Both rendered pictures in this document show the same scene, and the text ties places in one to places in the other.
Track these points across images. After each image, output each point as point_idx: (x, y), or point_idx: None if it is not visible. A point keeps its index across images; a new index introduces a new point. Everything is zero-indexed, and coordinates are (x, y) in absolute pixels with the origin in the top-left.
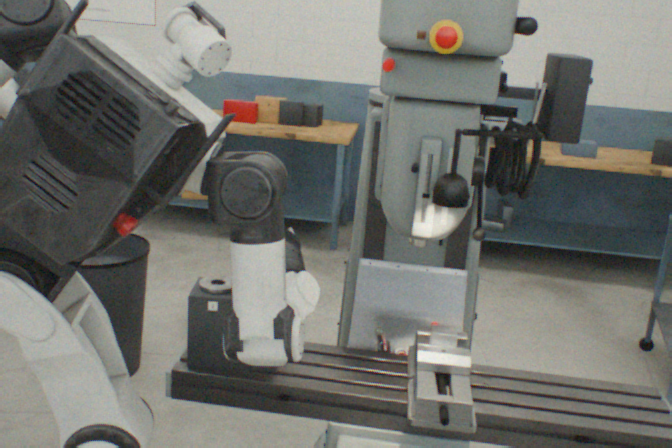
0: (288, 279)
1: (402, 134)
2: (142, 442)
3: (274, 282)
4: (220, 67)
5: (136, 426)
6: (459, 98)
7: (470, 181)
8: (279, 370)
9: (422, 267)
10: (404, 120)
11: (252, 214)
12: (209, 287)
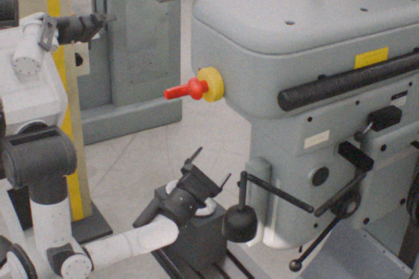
0: (156, 220)
1: (251, 145)
2: (39, 268)
3: (43, 229)
4: (35, 70)
5: (39, 258)
6: (269, 138)
7: (304, 215)
8: (201, 271)
9: (381, 247)
10: (251, 133)
11: (10, 184)
12: (168, 190)
